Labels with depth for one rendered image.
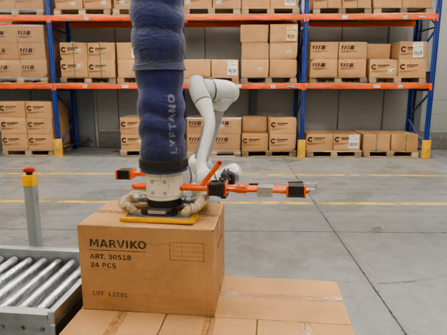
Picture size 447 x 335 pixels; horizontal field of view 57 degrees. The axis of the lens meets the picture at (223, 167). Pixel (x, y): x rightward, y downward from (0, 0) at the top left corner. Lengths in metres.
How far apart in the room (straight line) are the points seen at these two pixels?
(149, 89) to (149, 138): 0.21
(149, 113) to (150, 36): 0.32
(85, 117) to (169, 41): 9.23
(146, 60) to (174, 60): 0.12
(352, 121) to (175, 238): 9.24
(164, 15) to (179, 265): 1.04
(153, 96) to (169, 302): 0.90
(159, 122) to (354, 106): 9.18
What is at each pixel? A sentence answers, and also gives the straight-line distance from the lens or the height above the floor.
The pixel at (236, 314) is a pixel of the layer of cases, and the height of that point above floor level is 0.54.
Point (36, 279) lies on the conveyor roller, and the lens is 2.41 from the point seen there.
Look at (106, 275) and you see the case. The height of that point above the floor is 0.71.
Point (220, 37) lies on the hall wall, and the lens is 10.37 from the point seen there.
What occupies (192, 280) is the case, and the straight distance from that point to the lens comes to 1.83.
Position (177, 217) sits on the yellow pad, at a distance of 1.80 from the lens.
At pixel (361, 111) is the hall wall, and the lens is 10.79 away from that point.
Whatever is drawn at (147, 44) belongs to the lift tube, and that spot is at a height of 1.70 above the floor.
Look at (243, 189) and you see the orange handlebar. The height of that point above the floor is 1.09.
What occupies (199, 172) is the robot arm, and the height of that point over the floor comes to 1.08.
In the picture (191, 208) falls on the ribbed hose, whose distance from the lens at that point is 1.78.
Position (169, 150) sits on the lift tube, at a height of 1.26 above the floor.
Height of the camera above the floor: 1.53
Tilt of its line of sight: 11 degrees down
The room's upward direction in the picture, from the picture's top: straight up
